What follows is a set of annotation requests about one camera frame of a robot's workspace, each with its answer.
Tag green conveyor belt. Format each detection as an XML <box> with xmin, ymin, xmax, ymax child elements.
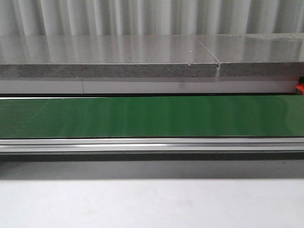
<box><xmin>0</xmin><ymin>95</ymin><xmax>304</xmax><ymax>138</ymax></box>

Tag grey stone counter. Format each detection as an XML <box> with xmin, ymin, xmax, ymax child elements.
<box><xmin>0</xmin><ymin>33</ymin><xmax>304</xmax><ymax>95</ymax></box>

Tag red plastic object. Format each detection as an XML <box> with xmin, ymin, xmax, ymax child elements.
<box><xmin>296</xmin><ymin>77</ymin><xmax>304</xmax><ymax>95</ymax></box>

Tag white pleated curtain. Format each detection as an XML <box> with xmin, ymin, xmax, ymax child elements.
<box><xmin>0</xmin><ymin>0</ymin><xmax>304</xmax><ymax>36</ymax></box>

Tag aluminium conveyor frame rail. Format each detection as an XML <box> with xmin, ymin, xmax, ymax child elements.
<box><xmin>0</xmin><ymin>137</ymin><xmax>304</xmax><ymax>162</ymax></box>

